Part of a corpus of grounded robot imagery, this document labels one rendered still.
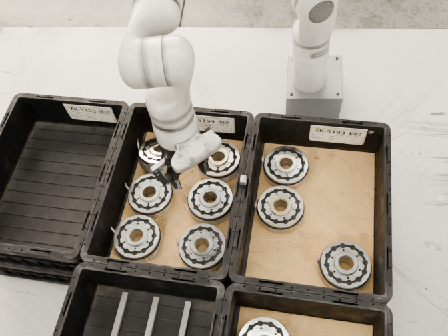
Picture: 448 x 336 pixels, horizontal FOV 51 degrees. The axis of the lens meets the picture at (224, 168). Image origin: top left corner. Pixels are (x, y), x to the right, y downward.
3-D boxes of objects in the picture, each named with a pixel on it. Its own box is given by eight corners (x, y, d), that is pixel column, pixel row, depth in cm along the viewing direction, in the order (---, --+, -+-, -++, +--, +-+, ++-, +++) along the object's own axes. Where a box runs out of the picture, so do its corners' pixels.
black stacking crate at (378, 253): (257, 141, 119) (255, 113, 109) (379, 153, 114) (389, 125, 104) (232, 298, 99) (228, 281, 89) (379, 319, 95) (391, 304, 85)
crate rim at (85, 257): (133, 107, 115) (130, 101, 113) (255, 117, 111) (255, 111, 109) (81, 264, 96) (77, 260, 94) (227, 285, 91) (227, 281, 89)
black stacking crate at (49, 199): (36, 121, 128) (17, 94, 118) (141, 131, 124) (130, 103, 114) (-27, 261, 109) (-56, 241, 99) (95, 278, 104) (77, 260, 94)
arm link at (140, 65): (125, 100, 68) (127, 21, 73) (186, 94, 68) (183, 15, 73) (111, 73, 62) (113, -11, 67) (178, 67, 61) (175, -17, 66)
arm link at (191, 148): (179, 177, 76) (171, 156, 71) (143, 132, 81) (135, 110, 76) (225, 147, 78) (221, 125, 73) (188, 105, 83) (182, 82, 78)
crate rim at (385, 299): (255, 117, 111) (255, 111, 109) (389, 129, 106) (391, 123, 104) (227, 285, 91) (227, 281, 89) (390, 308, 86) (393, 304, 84)
